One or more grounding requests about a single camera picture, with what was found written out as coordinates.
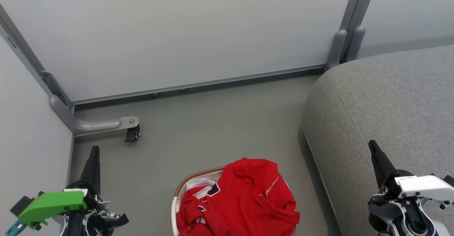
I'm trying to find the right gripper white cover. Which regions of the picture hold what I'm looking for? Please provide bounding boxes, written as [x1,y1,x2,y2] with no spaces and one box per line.
[367,139,454,236]

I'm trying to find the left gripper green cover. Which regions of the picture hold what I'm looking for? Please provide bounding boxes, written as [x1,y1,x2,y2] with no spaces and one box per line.
[18,146,129,236]

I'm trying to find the grey fabric sofa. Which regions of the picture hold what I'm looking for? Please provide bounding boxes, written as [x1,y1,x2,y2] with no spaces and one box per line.
[301,44,454,236]

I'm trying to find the grey partition foot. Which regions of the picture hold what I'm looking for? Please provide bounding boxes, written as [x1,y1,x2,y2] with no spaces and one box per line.
[49,95,140,136]

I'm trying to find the black caster wheel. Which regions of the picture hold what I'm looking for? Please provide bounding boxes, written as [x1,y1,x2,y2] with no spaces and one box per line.
[124,125,141,143]

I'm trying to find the white basket liner cloth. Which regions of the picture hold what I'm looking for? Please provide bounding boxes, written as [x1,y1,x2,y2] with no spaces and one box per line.
[184,178,217,200]

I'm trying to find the woven laundry basket white handles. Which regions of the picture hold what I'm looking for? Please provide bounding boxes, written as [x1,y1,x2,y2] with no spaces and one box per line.
[171,166,297,236]

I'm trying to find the grey partition corner post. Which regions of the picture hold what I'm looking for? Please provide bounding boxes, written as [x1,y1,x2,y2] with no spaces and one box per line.
[0,4,74,113]

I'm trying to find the grey double partition post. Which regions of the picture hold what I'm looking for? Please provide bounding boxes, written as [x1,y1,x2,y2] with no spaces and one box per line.
[325,0,378,70]

